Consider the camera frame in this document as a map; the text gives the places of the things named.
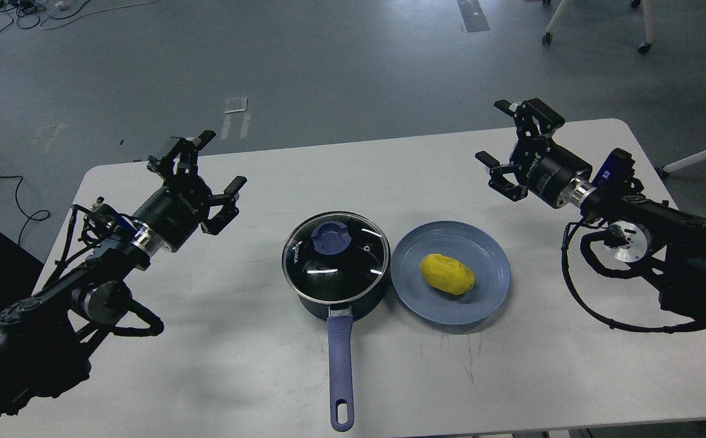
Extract dark blue saucepan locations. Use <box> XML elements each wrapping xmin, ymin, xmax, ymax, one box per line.
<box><xmin>281</xmin><ymin>211</ymin><xmax>390</xmax><ymax>433</ymax></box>

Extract tangled cables top left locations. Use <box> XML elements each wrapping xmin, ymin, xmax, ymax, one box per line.
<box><xmin>0</xmin><ymin>0</ymin><xmax>159</xmax><ymax>38</ymax></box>

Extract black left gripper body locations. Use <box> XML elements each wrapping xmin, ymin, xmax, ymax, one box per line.
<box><xmin>133</xmin><ymin>178</ymin><xmax>215</xmax><ymax>252</ymax></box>

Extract blue plate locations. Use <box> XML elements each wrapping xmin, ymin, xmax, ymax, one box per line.
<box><xmin>391</xmin><ymin>221</ymin><xmax>511</xmax><ymax>326</ymax></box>

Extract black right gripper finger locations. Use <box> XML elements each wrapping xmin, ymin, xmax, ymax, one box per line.
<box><xmin>494</xmin><ymin>98</ymin><xmax>565</xmax><ymax>153</ymax></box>
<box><xmin>475</xmin><ymin>151</ymin><xmax>528</xmax><ymax>202</ymax></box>

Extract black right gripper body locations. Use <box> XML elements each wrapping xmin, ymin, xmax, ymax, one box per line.
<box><xmin>511</xmin><ymin>137</ymin><xmax>592</xmax><ymax>209</ymax></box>

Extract black floor cable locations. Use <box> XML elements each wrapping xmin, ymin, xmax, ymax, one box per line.
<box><xmin>0</xmin><ymin>137</ymin><xmax>51</xmax><ymax>245</ymax></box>

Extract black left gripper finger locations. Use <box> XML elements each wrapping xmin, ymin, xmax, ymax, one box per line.
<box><xmin>147</xmin><ymin>130</ymin><xmax>217</xmax><ymax>183</ymax></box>
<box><xmin>201</xmin><ymin>176</ymin><xmax>248</xmax><ymax>235</ymax></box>

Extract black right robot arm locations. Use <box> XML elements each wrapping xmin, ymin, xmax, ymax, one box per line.
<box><xmin>475</xmin><ymin>98</ymin><xmax>706</xmax><ymax>335</ymax></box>

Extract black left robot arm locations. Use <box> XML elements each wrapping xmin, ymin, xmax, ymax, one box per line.
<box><xmin>0</xmin><ymin>130</ymin><xmax>247</xmax><ymax>416</ymax></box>

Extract glass lid blue knob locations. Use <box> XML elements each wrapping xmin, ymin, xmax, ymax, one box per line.
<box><xmin>282</xmin><ymin>211</ymin><xmax>390</xmax><ymax>304</ymax></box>

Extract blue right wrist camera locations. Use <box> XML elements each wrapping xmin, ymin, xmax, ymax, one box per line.
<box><xmin>592</xmin><ymin>148</ymin><xmax>635</xmax><ymax>188</ymax></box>

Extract white chair legs with casters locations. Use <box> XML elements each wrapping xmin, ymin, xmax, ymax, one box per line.
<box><xmin>542</xmin><ymin>0</ymin><xmax>655</xmax><ymax>55</ymax></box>

